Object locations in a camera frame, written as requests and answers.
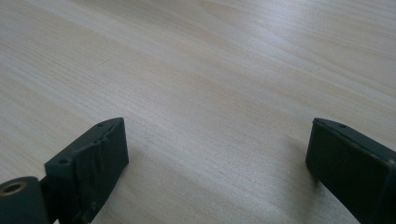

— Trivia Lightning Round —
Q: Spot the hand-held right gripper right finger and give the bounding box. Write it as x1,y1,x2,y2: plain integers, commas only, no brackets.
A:
305,117,396,224

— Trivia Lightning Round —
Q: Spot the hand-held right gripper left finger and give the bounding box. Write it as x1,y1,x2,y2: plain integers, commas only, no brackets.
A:
44,117,130,224

